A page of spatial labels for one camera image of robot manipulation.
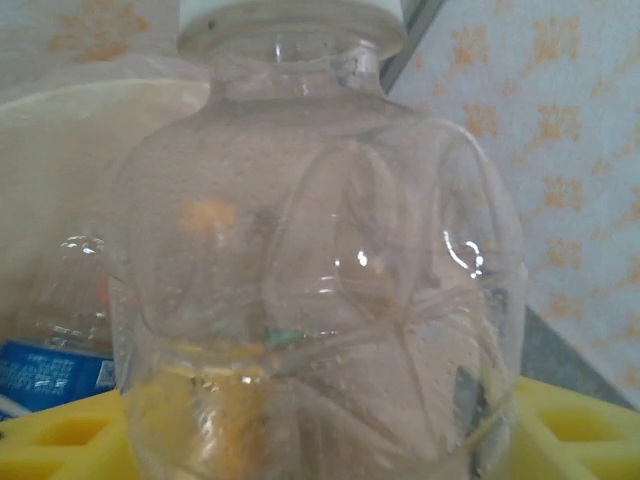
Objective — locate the aluminium frame post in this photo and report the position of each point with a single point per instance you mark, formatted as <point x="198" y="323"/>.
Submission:
<point x="410" y="50"/>

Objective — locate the blue label clear bottle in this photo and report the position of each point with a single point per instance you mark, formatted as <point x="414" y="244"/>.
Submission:
<point x="45" y="372"/>

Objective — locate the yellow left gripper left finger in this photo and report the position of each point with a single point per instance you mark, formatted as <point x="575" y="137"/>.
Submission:
<point x="55" y="445"/>

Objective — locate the large square clear bottle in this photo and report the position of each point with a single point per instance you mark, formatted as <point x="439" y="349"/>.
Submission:
<point x="320" y="200"/>

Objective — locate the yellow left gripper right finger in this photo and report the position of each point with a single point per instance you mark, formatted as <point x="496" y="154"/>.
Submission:
<point x="585" y="440"/>

